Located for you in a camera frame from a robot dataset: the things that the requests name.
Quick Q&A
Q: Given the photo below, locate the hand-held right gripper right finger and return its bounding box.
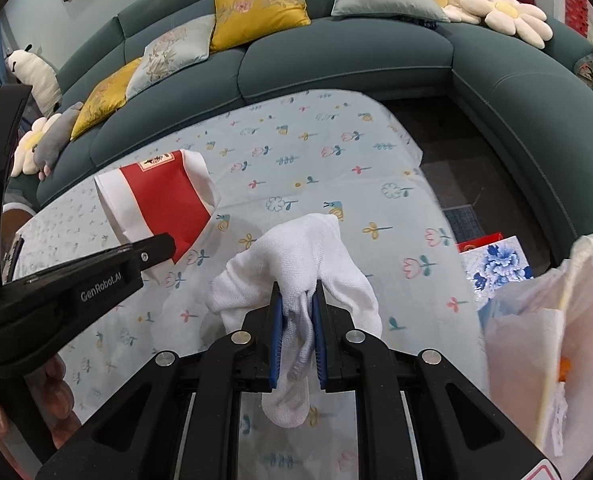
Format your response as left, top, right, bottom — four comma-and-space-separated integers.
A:
312, 280, 562, 480

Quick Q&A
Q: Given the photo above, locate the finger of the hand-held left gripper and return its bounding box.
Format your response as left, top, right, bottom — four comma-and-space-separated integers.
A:
0, 232, 177, 380

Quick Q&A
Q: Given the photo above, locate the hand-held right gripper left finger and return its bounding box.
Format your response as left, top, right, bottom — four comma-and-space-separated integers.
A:
36, 282, 283, 480

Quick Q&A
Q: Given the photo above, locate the white lined trash bin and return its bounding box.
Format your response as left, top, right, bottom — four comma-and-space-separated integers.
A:
483, 232, 593, 480

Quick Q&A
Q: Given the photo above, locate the person's left hand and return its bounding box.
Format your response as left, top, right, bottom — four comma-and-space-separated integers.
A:
0, 355, 76, 455

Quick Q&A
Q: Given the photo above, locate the small daisy flower cushion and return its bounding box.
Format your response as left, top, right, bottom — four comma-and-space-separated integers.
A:
10, 114, 62, 177

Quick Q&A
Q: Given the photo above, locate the grey plush toy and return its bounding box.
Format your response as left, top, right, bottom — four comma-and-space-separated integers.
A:
34, 101, 84, 181

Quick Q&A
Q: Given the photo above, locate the white black panda plush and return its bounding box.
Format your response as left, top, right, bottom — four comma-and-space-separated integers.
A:
4, 44, 63, 116

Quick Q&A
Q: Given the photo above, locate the yellow embroidered cushion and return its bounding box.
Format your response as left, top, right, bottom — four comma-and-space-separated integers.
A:
70, 57, 142, 141
210, 0, 311, 52

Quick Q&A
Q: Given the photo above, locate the floral print tablecloth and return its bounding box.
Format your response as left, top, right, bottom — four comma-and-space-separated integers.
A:
1, 89, 492, 480

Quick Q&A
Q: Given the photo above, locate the red gift box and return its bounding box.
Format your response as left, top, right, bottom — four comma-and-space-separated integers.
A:
455, 232, 504, 254

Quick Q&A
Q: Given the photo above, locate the blue white floral box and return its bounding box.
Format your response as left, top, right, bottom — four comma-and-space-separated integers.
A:
461, 235, 535, 313

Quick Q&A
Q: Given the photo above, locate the teal sectional sofa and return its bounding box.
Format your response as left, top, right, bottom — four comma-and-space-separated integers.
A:
36, 0, 593, 256

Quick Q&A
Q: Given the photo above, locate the red framed wall painting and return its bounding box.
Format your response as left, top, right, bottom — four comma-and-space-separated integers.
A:
559, 0, 593, 37

